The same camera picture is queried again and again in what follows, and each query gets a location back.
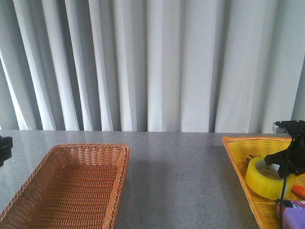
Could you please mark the grey pleated curtain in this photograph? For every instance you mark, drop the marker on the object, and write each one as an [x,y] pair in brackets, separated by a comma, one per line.
[218,66]

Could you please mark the yellow packing tape roll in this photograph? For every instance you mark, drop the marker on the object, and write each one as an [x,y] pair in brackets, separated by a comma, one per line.
[265,181]

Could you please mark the purple box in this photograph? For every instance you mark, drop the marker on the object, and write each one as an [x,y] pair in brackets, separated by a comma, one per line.
[293,218]

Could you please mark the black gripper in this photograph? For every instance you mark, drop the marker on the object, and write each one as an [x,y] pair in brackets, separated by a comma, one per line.
[6,145]
[295,157]

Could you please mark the orange carrot toy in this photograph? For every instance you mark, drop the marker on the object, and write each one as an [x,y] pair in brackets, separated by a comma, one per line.
[299,190]

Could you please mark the brown dried pod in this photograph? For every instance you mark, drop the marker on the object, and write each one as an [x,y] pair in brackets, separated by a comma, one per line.
[248,159]

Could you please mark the brown wicker basket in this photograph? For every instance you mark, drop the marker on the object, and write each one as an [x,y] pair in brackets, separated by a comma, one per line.
[75,186]

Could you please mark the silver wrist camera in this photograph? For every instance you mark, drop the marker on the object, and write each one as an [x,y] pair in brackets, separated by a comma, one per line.
[291,127]

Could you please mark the yellow wicker basket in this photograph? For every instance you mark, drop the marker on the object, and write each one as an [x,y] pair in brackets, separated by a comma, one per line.
[239,149]

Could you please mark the colourful small can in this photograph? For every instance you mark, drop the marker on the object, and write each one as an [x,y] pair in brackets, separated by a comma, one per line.
[289,204]

